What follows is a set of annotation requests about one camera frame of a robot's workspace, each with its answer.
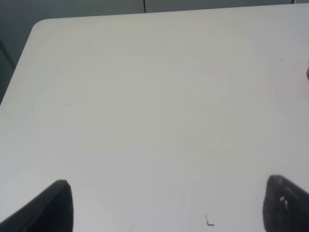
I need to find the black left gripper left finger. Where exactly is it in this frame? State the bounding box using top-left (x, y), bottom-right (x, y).
top-left (0, 180), bottom-right (73, 232)

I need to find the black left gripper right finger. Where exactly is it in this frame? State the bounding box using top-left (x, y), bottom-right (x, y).
top-left (263, 175), bottom-right (309, 232)

